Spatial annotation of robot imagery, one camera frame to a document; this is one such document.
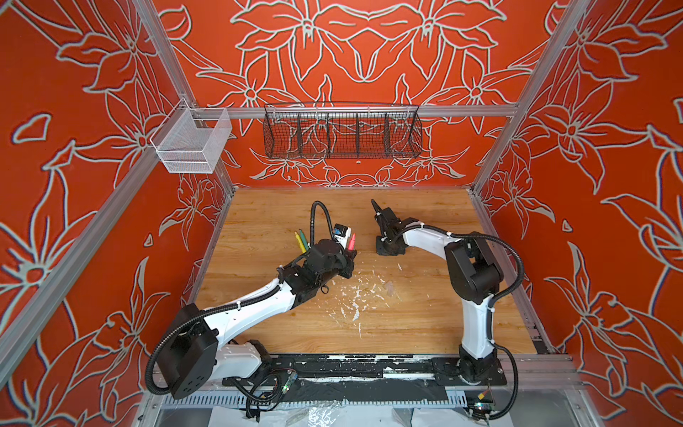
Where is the yellow pen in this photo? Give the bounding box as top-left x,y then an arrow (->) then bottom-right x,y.
294,231 -> 307,254

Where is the pink pen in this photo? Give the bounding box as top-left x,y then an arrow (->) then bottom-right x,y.
347,233 -> 356,251

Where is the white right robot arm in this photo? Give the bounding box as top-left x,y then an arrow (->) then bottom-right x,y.
371,200 -> 521,385

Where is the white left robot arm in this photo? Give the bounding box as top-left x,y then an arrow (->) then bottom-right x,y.
144,222 -> 357,400

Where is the green pen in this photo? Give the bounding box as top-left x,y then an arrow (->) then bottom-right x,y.
298,229 -> 309,250

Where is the white mesh basket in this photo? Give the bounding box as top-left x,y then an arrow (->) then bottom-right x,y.
150,104 -> 232,174

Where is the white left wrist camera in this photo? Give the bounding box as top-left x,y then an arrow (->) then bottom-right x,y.
333,223 -> 353,250

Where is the black wire basket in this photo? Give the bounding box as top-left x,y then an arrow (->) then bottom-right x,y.
263,102 -> 423,160

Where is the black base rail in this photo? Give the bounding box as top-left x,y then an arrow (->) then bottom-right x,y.
238,353 -> 512,406

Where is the aluminium frame post right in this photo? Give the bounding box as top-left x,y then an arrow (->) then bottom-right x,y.
470,0 -> 590,195

